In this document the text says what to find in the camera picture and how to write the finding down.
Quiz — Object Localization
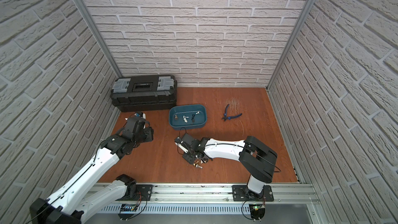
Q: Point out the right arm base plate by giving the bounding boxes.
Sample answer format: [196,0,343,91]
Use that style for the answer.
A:
[232,185,274,202]

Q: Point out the teal plastic storage tray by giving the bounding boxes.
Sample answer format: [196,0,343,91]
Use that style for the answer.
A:
[169,104,207,131]

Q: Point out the black plastic toolbox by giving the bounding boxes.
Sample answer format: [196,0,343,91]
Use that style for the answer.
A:
[110,74,178,112]

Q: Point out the blue handled pliers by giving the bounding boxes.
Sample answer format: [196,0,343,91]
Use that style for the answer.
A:
[221,104,243,121]

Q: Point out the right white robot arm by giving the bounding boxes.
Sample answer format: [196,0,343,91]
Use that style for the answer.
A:
[175,133,280,196]

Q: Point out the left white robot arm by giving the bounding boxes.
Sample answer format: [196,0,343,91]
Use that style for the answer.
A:
[30,112,153,224]

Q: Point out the right circuit board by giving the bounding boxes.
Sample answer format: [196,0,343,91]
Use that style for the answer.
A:
[249,204,266,221]

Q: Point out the aluminium mounting rail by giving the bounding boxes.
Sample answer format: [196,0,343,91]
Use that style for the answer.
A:
[80,182,321,206]

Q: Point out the circuit board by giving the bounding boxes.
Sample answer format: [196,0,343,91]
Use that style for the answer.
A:
[118,204,141,220]
[249,204,266,221]

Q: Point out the left circuit board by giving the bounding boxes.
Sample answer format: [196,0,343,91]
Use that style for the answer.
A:
[118,204,141,220]

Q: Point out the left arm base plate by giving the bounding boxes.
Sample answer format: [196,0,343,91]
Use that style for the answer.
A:
[121,183,153,201]

